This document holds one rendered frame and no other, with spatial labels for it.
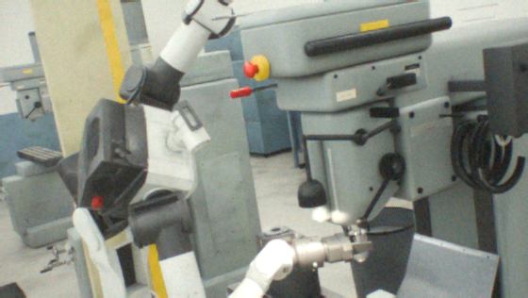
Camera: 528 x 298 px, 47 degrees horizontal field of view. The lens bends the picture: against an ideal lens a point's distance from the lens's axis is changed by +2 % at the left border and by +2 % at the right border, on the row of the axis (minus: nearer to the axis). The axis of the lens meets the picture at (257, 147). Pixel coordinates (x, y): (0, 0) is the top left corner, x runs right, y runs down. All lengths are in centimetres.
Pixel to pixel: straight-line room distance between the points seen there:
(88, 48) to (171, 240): 172
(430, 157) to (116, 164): 82
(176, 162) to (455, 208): 86
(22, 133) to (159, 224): 895
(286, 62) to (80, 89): 181
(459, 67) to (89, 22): 191
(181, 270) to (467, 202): 87
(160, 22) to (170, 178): 963
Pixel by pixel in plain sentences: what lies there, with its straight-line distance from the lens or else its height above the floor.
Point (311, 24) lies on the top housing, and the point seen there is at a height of 184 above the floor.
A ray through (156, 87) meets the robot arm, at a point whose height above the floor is 174.
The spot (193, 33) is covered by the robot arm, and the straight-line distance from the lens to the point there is 174.
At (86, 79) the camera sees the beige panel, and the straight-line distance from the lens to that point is 309.
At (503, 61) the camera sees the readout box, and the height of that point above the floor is 169.
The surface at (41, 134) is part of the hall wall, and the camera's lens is 1049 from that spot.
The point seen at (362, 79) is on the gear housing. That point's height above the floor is 169.
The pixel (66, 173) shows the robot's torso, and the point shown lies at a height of 151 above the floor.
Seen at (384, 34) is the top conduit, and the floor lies 179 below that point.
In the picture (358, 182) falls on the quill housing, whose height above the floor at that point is 144.
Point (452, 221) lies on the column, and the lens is 197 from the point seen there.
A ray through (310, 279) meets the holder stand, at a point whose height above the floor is 102.
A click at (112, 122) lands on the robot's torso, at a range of 162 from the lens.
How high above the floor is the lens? 184
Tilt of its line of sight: 11 degrees down
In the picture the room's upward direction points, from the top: 9 degrees counter-clockwise
